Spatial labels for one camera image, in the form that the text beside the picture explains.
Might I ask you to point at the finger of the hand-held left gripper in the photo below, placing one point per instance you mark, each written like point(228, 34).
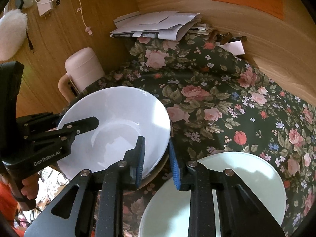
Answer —
point(81, 126)
point(49, 119)

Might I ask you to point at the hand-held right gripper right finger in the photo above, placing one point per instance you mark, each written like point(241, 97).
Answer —
point(174, 170)

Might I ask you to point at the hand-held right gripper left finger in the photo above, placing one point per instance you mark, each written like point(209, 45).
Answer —
point(141, 163)

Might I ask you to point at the purple plate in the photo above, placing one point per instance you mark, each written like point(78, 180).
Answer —
point(158, 170)

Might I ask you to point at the white deep plate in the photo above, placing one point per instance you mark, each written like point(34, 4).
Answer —
point(118, 108)

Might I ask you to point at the light green plate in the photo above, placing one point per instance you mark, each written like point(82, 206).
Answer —
point(246, 177)

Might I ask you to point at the person's left forearm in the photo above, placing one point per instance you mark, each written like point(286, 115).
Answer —
point(6, 197)

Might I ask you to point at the person's left hand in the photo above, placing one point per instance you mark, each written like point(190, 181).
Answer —
point(28, 187)

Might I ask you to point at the pink mug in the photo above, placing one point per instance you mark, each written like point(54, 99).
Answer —
point(82, 66)

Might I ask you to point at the dark floral tablecloth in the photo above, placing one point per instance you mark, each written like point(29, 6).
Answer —
point(209, 91)

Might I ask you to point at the white fluffy pompom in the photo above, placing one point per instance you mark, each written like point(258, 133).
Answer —
point(12, 29)

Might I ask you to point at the stack of white papers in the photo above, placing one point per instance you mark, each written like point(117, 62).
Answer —
point(153, 22)

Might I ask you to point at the clipped white paper note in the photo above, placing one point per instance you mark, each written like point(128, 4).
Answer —
point(234, 47)

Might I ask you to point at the orange sticky note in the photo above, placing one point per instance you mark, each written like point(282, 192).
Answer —
point(246, 0)

